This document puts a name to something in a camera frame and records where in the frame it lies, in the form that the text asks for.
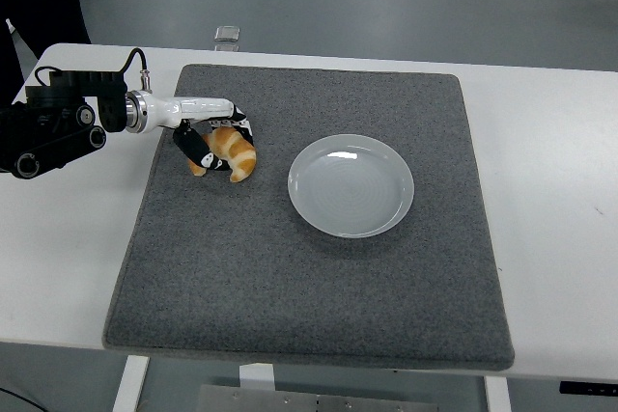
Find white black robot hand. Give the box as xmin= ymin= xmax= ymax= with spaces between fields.
xmin=142 ymin=93 xmax=256 ymax=173

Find golden croissant bread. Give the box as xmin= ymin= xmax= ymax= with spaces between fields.
xmin=187 ymin=125 xmax=258 ymax=184

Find small silver floor plate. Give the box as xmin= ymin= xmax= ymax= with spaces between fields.
xmin=213 ymin=24 xmax=241 ymax=52

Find round white plate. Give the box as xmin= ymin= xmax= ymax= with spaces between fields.
xmin=287 ymin=133 xmax=415 ymax=239

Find grey metal plate with screws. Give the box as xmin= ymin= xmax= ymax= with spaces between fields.
xmin=196 ymin=384 xmax=438 ymax=412

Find grey felt mat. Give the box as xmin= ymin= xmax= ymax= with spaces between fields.
xmin=101 ymin=63 xmax=516 ymax=371

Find white table column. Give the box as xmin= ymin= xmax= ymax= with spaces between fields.
xmin=239 ymin=362 xmax=276 ymax=392

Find white table leg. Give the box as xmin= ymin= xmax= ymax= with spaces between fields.
xmin=484 ymin=375 xmax=512 ymax=412
xmin=111 ymin=354 xmax=152 ymax=412

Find black table control panel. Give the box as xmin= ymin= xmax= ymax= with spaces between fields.
xmin=559 ymin=380 xmax=618 ymax=396

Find black floor cable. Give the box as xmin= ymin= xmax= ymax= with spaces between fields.
xmin=0 ymin=386 xmax=38 ymax=412

